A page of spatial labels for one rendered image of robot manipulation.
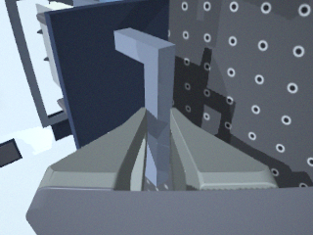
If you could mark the dark patterned carpet floor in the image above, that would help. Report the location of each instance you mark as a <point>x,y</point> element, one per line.
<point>244,73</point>

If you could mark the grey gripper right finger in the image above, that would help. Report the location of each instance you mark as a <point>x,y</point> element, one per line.
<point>201,161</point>

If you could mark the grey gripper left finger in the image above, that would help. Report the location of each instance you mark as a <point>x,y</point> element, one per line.
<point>116,159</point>

